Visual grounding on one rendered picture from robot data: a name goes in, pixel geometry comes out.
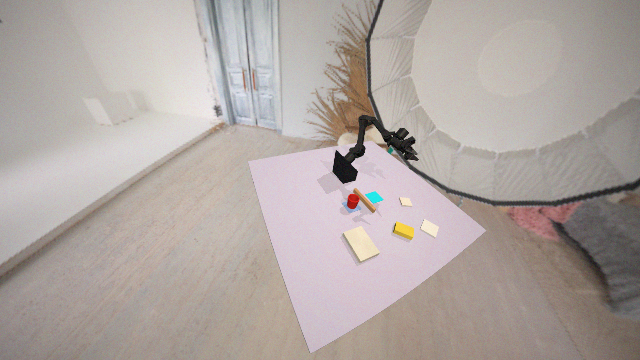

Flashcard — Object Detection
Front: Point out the beige flat square slab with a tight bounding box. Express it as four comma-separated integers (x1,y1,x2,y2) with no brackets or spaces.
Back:
420,219,439,238

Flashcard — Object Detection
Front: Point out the yellow rectangular block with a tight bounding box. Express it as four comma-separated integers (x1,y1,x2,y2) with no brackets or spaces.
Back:
393,222,415,240

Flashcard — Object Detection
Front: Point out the cream flat rectangular block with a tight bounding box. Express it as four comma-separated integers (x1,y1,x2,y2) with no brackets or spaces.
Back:
343,226,380,264

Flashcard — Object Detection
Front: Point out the red cup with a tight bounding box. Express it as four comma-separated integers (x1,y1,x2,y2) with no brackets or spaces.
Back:
347,194,360,209

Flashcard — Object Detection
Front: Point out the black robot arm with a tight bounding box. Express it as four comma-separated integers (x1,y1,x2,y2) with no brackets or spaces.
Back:
343,115,409,165

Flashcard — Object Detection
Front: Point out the beige flat block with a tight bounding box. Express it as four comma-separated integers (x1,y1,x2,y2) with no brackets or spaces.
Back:
399,197,413,207

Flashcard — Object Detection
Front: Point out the light brown wooden plank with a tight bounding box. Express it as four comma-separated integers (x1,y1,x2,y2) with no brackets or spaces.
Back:
353,188,377,213

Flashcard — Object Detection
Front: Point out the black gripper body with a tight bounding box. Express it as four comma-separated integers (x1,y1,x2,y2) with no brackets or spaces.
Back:
395,139,411,161

